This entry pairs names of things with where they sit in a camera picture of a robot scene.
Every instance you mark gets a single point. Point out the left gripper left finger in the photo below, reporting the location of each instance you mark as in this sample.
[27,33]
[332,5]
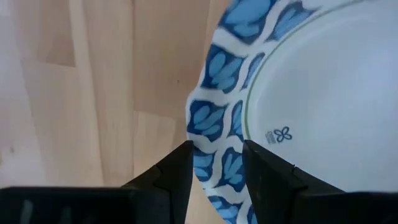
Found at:
[171,180]

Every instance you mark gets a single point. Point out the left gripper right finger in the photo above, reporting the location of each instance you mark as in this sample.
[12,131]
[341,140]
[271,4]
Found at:
[270,186]

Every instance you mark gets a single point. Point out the blue patterned paper bowl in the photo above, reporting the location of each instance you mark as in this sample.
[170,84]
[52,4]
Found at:
[311,93]

